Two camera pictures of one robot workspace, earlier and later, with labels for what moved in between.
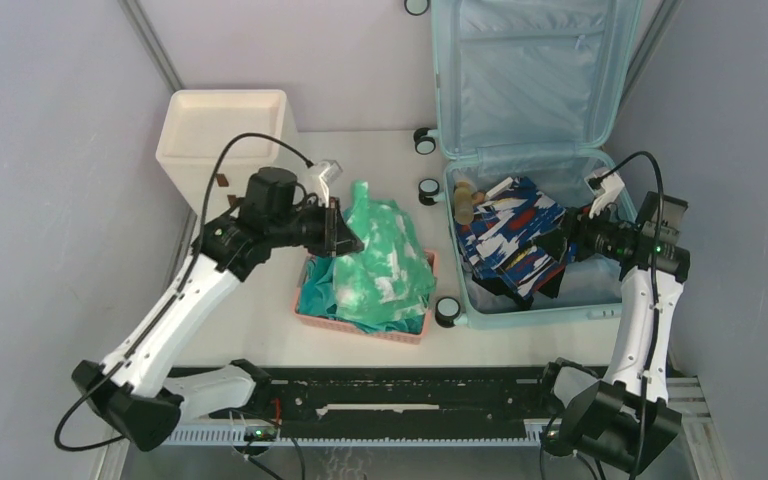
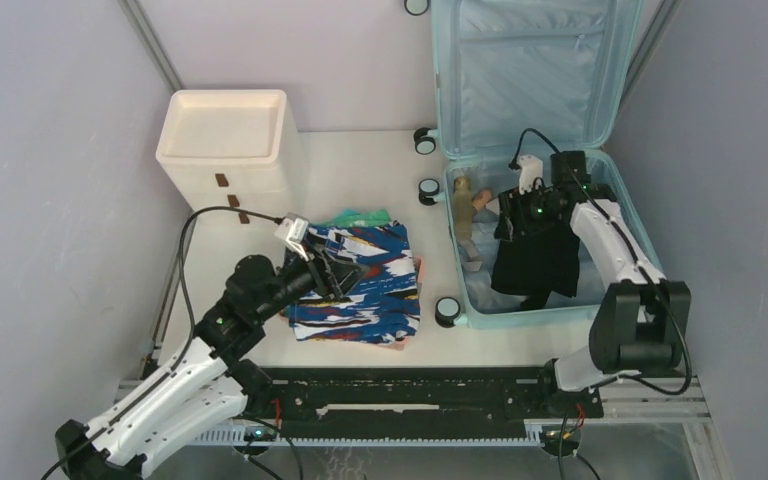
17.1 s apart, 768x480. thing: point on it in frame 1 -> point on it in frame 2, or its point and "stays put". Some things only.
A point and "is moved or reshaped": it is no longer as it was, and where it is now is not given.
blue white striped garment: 499,241 -> 383,303
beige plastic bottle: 463,203 stays put
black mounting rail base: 406,395 stays put
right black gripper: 579,227 -> 522,198
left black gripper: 337,237 -> 339,278
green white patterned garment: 392,274 is moved or reshaped
